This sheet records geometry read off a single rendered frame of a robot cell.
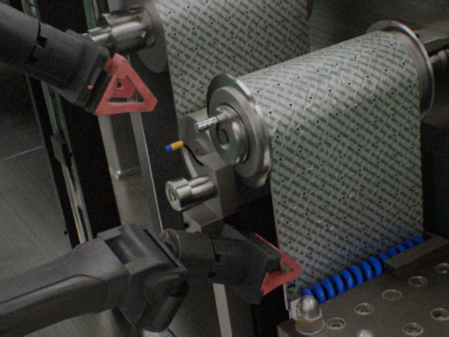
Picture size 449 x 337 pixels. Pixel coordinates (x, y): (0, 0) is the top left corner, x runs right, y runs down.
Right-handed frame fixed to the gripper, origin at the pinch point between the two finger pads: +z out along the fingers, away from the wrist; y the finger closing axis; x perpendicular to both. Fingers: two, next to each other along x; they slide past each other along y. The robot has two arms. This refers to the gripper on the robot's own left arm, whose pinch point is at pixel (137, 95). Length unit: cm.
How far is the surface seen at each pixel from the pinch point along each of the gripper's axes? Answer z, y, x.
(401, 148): 35.2, 6.6, 8.7
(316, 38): 41, -29, 19
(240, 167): 16.6, 1.6, -2.6
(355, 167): 29.2, 6.7, 3.9
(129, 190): 41, -60, -23
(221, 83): 10.4, -1.4, 5.6
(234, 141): 12.4, 3.6, 0.1
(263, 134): 13.1, 7.2, 2.6
